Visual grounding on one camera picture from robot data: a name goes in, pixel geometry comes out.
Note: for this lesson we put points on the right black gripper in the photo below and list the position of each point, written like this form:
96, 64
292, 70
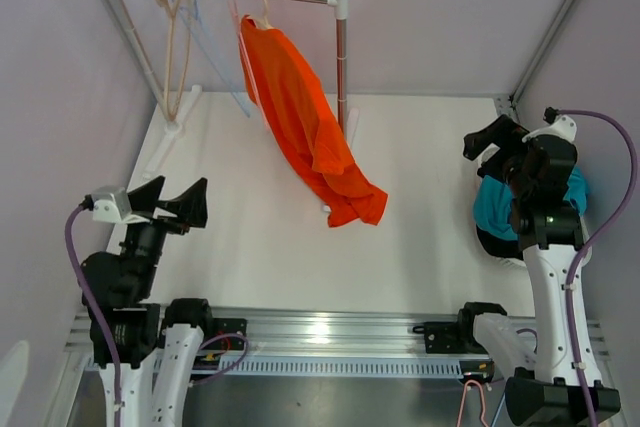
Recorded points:
505, 134

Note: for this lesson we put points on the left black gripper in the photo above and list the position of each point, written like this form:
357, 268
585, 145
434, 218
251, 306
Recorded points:
189, 205

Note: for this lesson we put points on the teal t shirt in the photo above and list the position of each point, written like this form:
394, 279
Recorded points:
492, 205

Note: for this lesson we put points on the beige wooden hanger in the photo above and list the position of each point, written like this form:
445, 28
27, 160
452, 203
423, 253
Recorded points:
171, 105
261, 20

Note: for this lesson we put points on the black t shirt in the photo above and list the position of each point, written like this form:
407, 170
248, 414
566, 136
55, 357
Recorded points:
499, 247

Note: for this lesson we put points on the orange t shirt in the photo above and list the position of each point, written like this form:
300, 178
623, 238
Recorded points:
306, 130

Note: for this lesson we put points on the light blue wire hanger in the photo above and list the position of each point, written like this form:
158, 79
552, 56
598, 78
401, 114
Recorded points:
206, 42

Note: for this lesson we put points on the pink wire hanger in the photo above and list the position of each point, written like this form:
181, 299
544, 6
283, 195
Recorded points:
253, 91

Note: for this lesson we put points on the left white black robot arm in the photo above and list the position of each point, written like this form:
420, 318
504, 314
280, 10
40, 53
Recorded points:
145, 353

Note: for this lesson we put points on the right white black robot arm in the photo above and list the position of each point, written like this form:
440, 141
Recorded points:
559, 382

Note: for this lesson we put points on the pink hanger on floor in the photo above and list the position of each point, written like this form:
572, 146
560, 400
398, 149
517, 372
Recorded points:
473, 394

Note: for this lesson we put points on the blue hanger on floor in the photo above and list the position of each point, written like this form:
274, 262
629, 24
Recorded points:
498, 410

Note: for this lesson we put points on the metal clothes rack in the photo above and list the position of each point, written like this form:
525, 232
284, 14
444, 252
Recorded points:
347, 117

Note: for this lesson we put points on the white plastic basket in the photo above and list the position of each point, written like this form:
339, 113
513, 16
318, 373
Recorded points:
485, 156

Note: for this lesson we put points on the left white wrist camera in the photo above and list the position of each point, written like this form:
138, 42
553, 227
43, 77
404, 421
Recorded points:
110, 204

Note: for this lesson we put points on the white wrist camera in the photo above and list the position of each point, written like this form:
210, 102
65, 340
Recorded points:
110, 204
558, 124

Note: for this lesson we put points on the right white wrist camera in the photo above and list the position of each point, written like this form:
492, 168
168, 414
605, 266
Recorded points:
558, 124

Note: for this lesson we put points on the aluminium mounting rail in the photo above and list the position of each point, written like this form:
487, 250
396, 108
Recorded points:
328, 344

